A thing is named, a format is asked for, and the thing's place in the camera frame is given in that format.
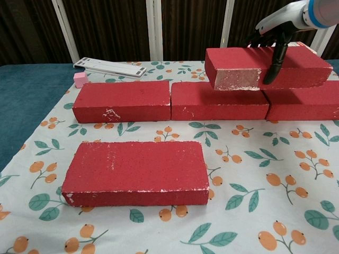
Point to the pink cube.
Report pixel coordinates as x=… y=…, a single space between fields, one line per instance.
x=79 y=80

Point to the white flat strip box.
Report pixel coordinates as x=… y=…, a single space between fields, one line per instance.
x=114 y=64
x=106 y=69

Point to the white product box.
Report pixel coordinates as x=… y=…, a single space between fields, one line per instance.
x=304 y=46

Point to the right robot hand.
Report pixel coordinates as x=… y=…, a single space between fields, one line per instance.
x=280 y=16

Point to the white metal frame post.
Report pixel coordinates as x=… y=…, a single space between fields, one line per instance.
x=227 y=23
x=323 y=39
x=64 y=29
x=154 y=29

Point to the red brick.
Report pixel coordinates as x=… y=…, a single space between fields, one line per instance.
x=238 y=59
x=190 y=105
x=135 y=169
x=304 y=105
x=121 y=98

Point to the dark brown pleated curtain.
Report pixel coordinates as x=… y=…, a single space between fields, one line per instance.
x=114 y=29

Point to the floral print tablecloth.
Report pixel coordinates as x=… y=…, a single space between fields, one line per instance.
x=238 y=164

